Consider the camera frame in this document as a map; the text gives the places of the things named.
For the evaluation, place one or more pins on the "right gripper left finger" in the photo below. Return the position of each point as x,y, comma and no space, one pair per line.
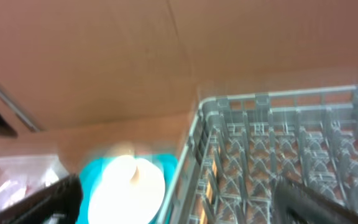
62,198

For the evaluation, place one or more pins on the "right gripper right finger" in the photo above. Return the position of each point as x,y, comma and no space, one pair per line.
293,202

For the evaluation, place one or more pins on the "clear plastic waste bin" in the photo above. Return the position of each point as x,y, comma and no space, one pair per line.
22,176

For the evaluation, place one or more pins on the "large pink plate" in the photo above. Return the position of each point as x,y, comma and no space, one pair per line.
131,190

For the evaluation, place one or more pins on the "grey plastic dish rack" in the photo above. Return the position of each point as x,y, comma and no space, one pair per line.
309,136

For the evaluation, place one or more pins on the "cream paper cup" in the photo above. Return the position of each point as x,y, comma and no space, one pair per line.
126,152

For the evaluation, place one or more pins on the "teal plastic serving tray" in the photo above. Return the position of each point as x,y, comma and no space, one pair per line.
91,175

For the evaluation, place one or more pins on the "brown cardboard backdrop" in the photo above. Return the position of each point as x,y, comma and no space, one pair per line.
70,63

